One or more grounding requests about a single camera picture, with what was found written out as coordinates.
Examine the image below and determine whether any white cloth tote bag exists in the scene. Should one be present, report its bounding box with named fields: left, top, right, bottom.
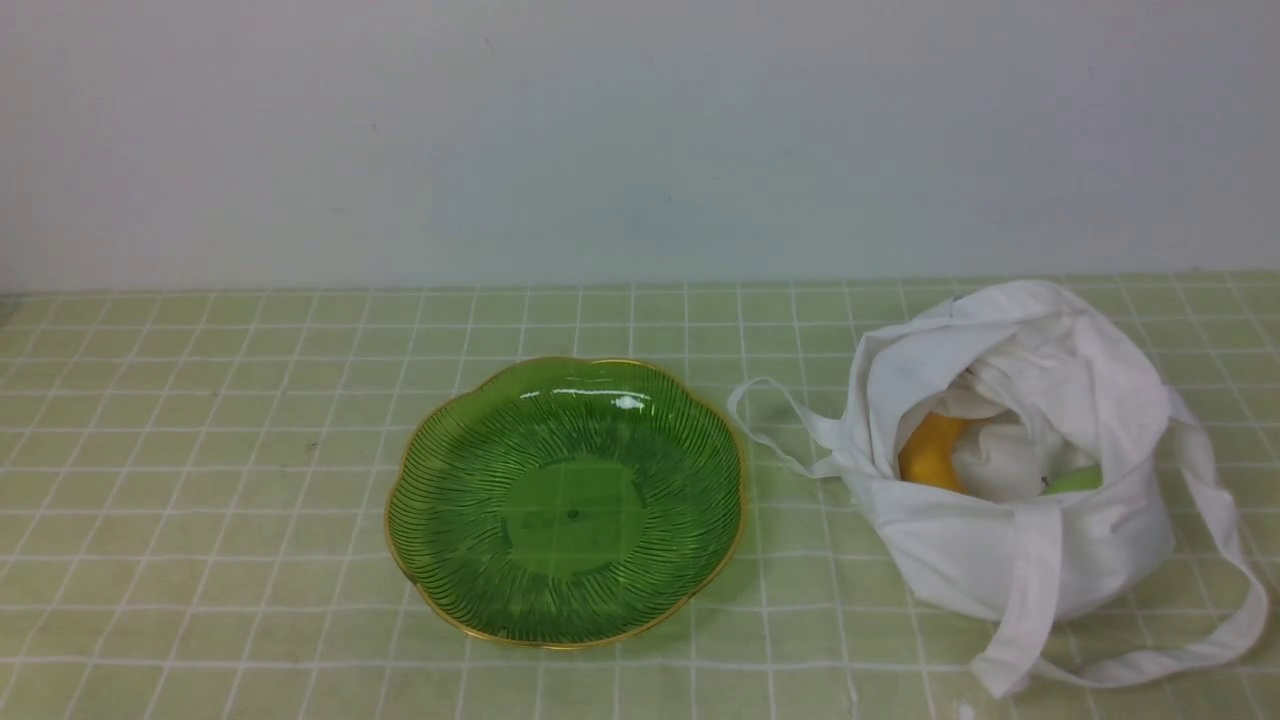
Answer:
left=783, top=281, right=1271, bottom=698

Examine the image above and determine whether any green glass plate gold rim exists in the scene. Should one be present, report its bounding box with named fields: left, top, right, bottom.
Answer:
left=383, top=357, right=748, bottom=650

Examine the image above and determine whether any green checkered tablecloth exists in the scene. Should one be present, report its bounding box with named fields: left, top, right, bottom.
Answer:
left=1, top=279, right=1277, bottom=719

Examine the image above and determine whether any orange fruit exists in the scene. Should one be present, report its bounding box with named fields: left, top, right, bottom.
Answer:
left=899, top=413, right=975, bottom=495

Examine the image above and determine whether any green apple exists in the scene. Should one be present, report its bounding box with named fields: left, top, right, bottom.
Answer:
left=1042, top=465, right=1103, bottom=496

